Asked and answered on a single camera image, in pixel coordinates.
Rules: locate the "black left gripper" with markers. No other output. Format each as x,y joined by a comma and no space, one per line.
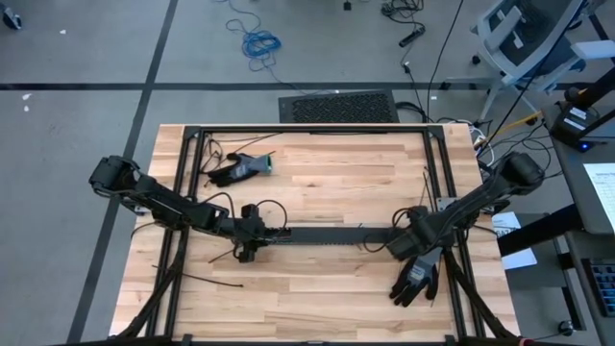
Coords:
250,230

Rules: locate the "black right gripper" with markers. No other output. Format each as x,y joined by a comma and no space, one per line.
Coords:
420,228

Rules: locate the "black raceway cover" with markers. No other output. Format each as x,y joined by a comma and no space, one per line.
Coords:
336,235

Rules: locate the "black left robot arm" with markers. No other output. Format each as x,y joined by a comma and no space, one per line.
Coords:
158,202

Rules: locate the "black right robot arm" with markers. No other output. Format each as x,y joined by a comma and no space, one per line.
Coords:
480,197

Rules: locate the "clear safety glasses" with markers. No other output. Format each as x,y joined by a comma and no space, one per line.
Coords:
211,154

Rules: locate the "white paper sheet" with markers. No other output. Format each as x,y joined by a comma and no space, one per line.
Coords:
516,257

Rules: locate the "white power strip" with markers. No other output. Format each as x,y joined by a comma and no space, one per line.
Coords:
480,141

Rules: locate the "black desk beam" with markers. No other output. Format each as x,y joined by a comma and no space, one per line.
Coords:
538,230

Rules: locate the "black perforated floor box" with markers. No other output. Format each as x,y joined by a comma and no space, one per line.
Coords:
338,108

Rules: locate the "black caster wheel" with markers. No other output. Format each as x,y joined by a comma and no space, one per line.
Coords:
566,328

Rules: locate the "gray side desk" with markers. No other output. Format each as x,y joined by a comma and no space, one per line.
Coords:
576,182

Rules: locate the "black keyboard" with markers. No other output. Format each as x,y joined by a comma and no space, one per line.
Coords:
603,286

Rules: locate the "white lit screen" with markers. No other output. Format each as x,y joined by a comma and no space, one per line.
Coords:
603,192

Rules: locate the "black power strip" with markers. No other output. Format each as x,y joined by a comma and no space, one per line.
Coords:
412,37

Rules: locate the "black labelled device box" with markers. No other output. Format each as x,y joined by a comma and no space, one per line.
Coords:
574,122

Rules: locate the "gray office chair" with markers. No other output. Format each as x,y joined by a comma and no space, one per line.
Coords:
523,33

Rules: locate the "small black floor plug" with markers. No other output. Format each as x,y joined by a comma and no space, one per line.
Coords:
347,6

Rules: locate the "black floor object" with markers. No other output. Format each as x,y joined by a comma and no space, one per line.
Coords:
10,18

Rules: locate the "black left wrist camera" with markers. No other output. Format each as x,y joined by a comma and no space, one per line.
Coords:
250,212

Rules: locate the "black aluminium table frame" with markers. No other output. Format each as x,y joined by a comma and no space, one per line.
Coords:
307,129

